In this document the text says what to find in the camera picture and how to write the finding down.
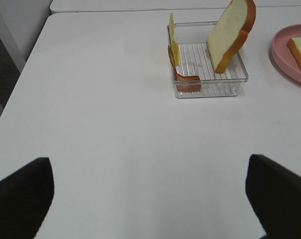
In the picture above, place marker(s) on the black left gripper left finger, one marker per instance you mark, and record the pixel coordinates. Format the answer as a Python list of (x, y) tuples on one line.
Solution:
[(25, 198)]

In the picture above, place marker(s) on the yellow cheese slice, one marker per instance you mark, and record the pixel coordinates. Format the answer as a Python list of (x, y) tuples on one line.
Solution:
[(174, 45)]

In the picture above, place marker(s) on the clear left plastic tray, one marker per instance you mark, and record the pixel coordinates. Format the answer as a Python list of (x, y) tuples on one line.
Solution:
[(194, 59)]

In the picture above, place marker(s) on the tray bacon strip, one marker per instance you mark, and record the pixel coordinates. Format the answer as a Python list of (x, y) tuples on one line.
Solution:
[(184, 83)]

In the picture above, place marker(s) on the pink round plate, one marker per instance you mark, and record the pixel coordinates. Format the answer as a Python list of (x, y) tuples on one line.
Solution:
[(282, 55)]

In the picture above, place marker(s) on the standing bread slice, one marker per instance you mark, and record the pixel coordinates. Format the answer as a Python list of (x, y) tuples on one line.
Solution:
[(230, 32)]

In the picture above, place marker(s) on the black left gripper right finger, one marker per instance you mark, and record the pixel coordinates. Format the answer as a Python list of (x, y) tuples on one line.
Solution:
[(274, 193)]

